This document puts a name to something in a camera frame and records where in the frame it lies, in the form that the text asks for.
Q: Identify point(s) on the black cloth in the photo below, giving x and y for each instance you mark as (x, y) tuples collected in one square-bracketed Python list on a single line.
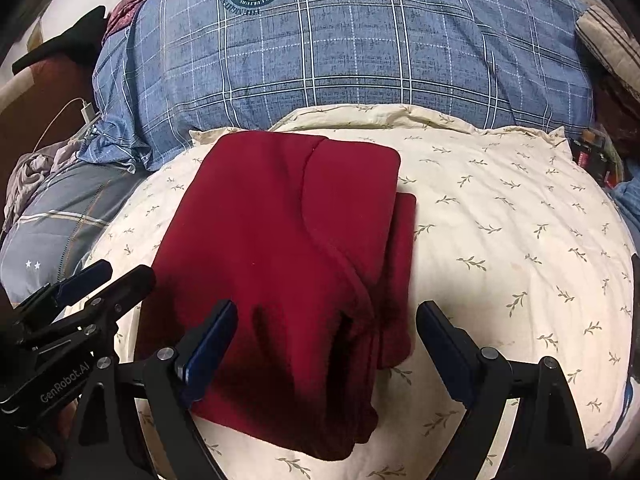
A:
[(70, 40)]

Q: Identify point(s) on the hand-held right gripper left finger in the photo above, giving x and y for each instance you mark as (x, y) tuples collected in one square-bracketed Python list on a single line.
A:
[(205, 360)]

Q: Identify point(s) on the person's left hand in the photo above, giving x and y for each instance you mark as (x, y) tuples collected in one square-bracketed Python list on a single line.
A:
[(45, 452)]

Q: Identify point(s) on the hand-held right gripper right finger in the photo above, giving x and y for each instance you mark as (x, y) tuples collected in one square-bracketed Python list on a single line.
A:
[(452, 360)]

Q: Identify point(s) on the light blue cloth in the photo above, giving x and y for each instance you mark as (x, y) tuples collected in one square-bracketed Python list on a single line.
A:
[(629, 205)]

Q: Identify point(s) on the striped beige pillow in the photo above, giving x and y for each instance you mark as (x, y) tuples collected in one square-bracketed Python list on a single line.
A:
[(610, 40)]

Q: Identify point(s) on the white charger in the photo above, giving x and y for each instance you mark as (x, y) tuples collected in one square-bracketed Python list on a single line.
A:
[(87, 111)]

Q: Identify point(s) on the blue plaid pillow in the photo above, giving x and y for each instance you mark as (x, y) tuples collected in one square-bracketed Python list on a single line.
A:
[(350, 60)]

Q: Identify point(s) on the grey crumpled cloth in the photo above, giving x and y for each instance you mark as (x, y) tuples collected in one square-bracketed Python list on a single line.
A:
[(35, 170)]

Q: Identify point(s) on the dark brown bedside furniture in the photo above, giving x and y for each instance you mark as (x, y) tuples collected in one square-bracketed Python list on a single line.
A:
[(45, 105)]

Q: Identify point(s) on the dark red garment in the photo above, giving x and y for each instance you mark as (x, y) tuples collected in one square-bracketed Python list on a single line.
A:
[(280, 240)]

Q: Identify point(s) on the maroon patterned cloth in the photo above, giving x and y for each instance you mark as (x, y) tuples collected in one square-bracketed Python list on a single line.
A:
[(130, 5)]

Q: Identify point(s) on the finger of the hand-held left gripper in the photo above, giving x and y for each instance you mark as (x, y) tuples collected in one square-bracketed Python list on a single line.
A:
[(122, 290), (85, 280)]

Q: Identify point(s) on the cream leaf-print pillow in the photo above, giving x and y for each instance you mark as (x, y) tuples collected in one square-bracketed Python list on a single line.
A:
[(500, 240)]

